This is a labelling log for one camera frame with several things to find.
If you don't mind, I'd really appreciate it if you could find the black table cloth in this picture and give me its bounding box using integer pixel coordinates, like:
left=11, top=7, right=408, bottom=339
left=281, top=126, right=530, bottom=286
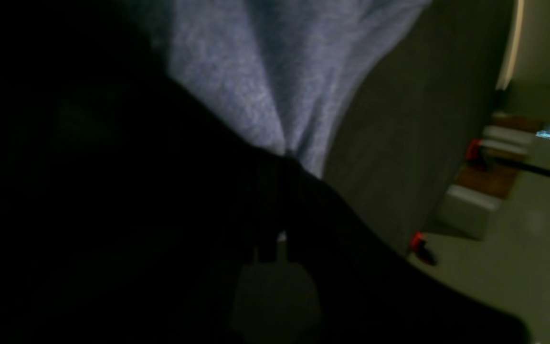
left=324, top=0, right=515, bottom=256

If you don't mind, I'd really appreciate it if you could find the white box beside table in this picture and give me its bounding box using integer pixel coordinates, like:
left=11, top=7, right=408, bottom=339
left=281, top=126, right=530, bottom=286
left=435, top=185, right=504, bottom=240

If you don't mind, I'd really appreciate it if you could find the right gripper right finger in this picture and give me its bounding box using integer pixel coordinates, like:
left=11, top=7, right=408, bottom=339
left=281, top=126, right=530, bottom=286
left=282, top=158, right=533, bottom=344

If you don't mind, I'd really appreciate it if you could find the red-black clamp far right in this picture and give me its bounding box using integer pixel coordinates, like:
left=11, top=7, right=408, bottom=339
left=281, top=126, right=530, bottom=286
left=465, top=139, right=494, bottom=172

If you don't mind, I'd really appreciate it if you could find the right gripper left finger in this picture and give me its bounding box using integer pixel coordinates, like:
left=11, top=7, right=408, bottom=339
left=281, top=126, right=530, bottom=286
left=0, top=0, right=273, bottom=344

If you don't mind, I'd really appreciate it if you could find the blue-grey t-shirt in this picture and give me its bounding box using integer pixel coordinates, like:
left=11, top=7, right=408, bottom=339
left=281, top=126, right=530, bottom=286
left=168, top=0, right=430, bottom=177

